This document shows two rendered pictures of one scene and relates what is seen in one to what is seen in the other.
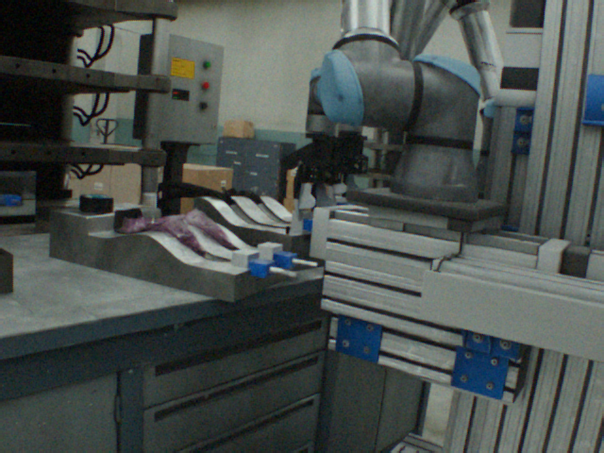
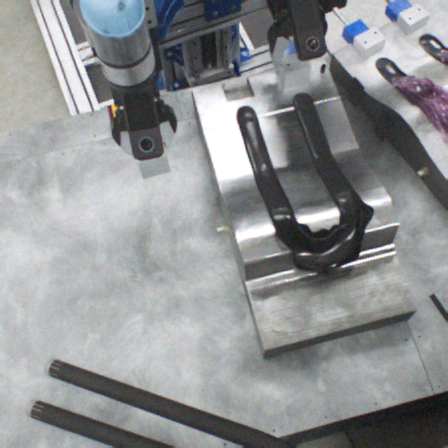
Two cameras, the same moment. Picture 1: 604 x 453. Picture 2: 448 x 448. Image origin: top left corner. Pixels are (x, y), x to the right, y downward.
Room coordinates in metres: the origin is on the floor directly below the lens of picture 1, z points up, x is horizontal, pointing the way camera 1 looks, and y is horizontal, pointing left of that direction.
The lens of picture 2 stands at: (2.00, 0.34, 1.89)
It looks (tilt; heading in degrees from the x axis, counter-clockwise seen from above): 66 degrees down; 220
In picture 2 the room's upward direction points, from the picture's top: 5 degrees counter-clockwise
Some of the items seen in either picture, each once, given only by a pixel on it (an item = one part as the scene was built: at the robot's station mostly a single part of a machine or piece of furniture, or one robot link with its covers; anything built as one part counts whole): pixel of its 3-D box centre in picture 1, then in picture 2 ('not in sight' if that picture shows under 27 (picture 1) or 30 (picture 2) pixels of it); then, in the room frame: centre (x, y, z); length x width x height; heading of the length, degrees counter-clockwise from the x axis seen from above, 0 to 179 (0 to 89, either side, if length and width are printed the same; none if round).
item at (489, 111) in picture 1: (506, 125); not in sight; (1.36, -0.49, 1.20); 0.13 x 0.12 x 0.14; 160
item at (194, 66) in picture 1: (169, 226); not in sight; (2.15, 0.53, 0.74); 0.31 x 0.22 x 1.47; 140
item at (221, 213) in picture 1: (256, 225); (297, 194); (1.54, 0.13, 0.87); 0.50 x 0.26 x 0.14; 50
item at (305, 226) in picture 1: (318, 226); (287, 50); (1.32, -0.04, 0.91); 0.13 x 0.05 x 0.05; 50
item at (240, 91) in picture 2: not in sight; (237, 95); (1.43, -0.08, 0.87); 0.05 x 0.05 x 0.04; 50
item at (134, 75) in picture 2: (351, 126); (124, 58); (1.63, -0.12, 1.17); 0.08 x 0.08 x 0.05
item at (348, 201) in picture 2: (259, 208); (302, 172); (1.52, 0.12, 0.92); 0.35 x 0.16 x 0.09; 50
